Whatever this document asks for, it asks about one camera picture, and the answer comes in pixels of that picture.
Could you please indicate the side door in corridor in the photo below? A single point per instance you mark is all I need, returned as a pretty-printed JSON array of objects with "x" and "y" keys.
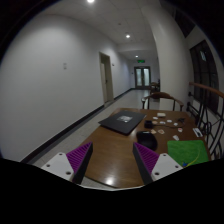
[{"x": 106, "y": 77}]

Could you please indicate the black closed laptop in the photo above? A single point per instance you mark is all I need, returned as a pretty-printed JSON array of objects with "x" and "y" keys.
[{"x": 123, "y": 122}]

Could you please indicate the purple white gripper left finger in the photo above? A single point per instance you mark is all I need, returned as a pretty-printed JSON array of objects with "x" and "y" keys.
[{"x": 71, "y": 166}]

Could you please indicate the green mouse pad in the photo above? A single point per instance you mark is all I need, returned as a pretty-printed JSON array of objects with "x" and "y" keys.
[{"x": 187, "y": 153}]

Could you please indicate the wooden armchair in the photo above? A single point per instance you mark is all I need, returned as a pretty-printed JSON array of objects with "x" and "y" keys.
[{"x": 161, "y": 95}]

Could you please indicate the white small box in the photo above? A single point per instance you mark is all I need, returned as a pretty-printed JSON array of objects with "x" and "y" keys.
[{"x": 161, "y": 114}]

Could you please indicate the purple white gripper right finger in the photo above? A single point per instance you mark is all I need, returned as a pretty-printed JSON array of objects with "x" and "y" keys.
[{"x": 153, "y": 166}]

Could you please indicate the black computer mouse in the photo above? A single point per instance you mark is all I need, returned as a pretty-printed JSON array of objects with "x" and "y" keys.
[{"x": 147, "y": 139}]

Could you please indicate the black white remote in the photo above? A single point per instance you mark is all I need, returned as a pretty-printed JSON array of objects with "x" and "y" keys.
[{"x": 197, "y": 132}]

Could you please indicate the wooden stair handrail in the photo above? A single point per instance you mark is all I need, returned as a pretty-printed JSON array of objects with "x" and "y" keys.
[{"x": 204, "y": 87}]

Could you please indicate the small black round object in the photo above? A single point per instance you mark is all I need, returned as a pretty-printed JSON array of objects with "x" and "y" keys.
[{"x": 148, "y": 124}]

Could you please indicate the dark window with grille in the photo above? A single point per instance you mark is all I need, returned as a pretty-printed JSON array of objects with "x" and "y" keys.
[{"x": 205, "y": 73}]

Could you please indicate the glass double door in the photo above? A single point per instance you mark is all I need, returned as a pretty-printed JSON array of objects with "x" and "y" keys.
[{"x": 142, "y": 77}]

